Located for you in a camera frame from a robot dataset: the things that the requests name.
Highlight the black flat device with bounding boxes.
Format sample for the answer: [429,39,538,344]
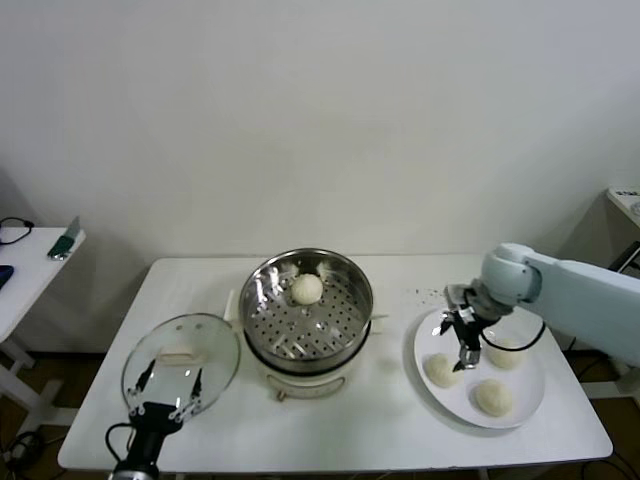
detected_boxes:
[610,241,640,275]

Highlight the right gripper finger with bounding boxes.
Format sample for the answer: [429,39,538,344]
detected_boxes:
[452,347,482,373]
[430,309,458,338]

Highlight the green-handled knife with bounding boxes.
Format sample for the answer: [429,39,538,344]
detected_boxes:
[47,215,82,262]

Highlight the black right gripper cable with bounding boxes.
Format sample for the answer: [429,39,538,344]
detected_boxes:
[479,319,546,352]

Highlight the white side table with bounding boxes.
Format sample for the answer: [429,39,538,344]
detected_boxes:
[0,227,87,431]

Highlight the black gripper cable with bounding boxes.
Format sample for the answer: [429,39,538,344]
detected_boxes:
[479,319,546,352]
[104,421,136,469]

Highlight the white round plate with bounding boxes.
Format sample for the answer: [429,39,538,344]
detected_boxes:
[403,305,546,430]

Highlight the perforated steel steamer basket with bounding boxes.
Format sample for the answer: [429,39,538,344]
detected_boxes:
[238,247,375,362]

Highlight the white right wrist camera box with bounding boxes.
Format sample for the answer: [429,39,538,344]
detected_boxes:
[444,283,476,314]

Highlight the thin black cable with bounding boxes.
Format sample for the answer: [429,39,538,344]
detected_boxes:
[0,216,36,246]

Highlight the glass lid with cream handle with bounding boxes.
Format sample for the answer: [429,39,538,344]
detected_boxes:
[121,312,242,422]

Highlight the white steamed baozi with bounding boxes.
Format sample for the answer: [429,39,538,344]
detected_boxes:
[423,352,464,389]
[485,338,526,370]
[472,378,515,418]
[290,273,323,306]

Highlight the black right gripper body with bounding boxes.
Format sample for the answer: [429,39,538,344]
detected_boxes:
[452,303,484,352]

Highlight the cream electric cooking pot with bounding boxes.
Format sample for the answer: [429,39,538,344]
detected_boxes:
[226,288,391,403]

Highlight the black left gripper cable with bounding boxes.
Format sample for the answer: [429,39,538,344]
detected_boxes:
[104,421,136,469]

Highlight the scattered dark crumbs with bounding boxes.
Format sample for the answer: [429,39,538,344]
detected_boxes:
[405,285,446,306]

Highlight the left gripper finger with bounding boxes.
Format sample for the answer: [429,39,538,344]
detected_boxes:
[126,362,156,417]
[168,367,205,423]

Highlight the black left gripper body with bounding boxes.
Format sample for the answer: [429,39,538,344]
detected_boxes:
[115,401,184,471]

